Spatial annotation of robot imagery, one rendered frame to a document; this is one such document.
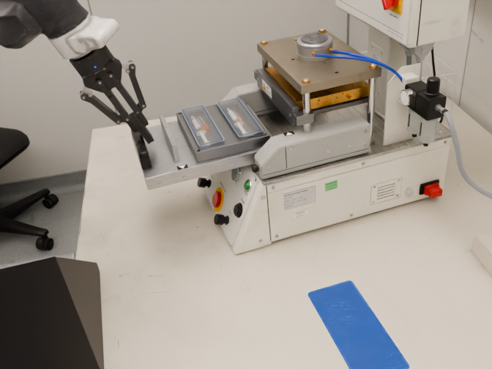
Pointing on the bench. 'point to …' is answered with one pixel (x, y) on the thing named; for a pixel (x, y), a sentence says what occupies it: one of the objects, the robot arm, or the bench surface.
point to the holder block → (231, 143)
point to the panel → (239, 195)
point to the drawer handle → (141, 150)
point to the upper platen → (325, 102)
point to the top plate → (319, 61)
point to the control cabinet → (403, 46)
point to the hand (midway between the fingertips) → (141, 127)
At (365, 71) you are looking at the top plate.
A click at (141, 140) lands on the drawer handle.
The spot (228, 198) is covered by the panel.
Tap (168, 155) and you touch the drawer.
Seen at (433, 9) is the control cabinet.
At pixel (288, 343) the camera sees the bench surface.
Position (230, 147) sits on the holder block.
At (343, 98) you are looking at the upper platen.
